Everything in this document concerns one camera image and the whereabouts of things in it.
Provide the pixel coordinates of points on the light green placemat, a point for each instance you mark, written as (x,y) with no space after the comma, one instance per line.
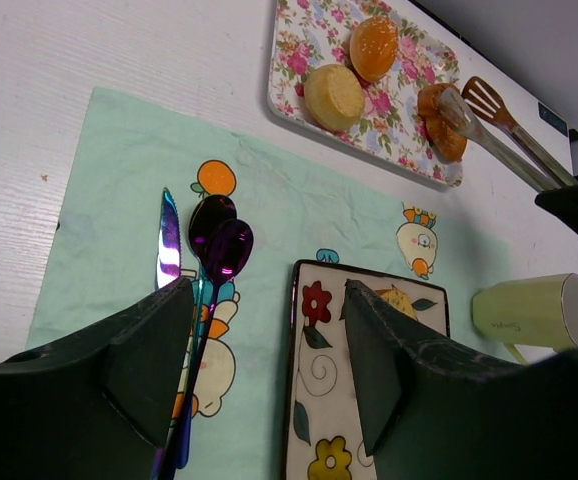
(103,259)

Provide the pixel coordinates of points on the metal kitchen tongs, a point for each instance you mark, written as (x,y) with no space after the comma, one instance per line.
(479,113)

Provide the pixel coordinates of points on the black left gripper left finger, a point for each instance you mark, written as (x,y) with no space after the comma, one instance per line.
(97,404)

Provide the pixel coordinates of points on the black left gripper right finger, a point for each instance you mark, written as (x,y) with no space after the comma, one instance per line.
(432,408)

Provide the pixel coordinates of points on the small pale round cake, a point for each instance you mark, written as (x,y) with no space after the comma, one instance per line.
(334,97)

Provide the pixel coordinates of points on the floral rectangular tray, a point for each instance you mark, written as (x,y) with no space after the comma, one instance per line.
(311,34)

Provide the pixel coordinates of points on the iridescent table knife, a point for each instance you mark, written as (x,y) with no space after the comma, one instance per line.
(169,257)

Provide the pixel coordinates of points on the round orange bun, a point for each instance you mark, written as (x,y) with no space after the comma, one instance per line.
(373,47)

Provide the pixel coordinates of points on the square floral ceramic plate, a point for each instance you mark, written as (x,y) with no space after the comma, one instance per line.
(323,437)

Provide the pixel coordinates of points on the brown oblong bread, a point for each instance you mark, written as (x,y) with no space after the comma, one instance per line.
(450,144)

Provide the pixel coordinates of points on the pale yellow mug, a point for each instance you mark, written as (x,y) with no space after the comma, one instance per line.
(540,312)

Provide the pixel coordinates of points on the purple spoon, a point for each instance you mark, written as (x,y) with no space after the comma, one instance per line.
(207,217)
(226,253)

